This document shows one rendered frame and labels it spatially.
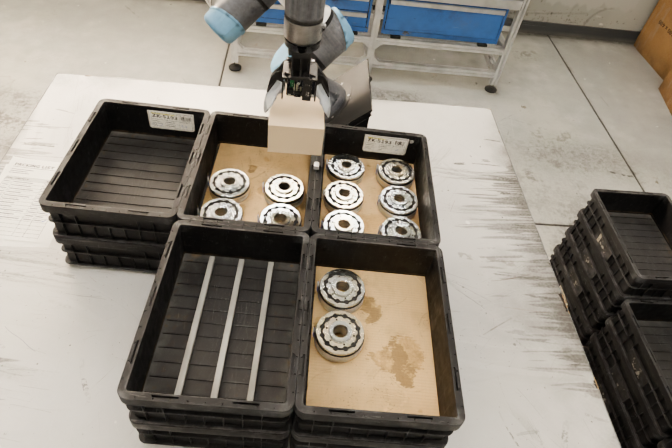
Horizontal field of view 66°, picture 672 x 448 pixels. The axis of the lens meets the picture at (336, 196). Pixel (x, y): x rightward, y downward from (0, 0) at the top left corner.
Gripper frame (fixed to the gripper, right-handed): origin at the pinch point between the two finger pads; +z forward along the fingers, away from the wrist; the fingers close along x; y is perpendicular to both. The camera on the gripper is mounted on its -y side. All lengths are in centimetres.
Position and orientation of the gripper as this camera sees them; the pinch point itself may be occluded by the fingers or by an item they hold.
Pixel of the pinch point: (296, 112)
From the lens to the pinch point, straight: 118.7
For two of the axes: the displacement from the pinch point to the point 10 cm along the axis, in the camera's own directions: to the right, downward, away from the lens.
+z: -1.1, 6.9, 7.2
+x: 9.9, 0.6, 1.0
